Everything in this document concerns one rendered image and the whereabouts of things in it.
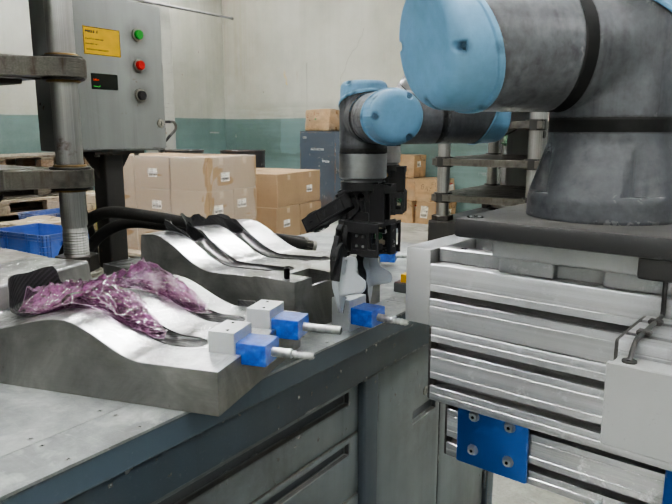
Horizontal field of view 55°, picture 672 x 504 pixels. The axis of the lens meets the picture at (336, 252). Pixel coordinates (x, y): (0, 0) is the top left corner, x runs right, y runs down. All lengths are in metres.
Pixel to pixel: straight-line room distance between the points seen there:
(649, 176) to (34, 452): 0.66
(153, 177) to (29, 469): 4.69
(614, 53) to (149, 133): 1.47
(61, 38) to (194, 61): 8.43
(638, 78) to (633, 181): 0.09
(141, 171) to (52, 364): 4.59
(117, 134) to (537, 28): 1.40
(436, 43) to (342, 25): 8.45
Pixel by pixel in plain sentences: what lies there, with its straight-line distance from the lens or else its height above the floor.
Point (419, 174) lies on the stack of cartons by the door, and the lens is 8.01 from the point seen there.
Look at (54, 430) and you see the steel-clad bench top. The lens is 0.80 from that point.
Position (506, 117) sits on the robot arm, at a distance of 0.96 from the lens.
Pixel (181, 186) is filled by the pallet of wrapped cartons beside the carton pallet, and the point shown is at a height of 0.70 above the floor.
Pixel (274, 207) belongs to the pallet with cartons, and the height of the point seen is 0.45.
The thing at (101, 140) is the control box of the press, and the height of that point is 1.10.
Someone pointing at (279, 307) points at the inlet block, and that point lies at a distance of 0.92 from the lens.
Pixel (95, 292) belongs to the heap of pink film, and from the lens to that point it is 0.90.
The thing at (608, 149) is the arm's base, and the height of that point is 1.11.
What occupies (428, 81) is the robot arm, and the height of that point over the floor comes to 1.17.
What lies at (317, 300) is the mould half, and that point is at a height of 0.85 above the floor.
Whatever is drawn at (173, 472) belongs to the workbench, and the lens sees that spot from 0.89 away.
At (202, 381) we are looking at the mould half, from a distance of 0.77.
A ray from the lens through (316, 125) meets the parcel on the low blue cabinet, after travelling 8.55.
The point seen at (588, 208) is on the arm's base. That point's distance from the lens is 0.64.
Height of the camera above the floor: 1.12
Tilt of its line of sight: 11 degrees down
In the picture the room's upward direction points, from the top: straight up
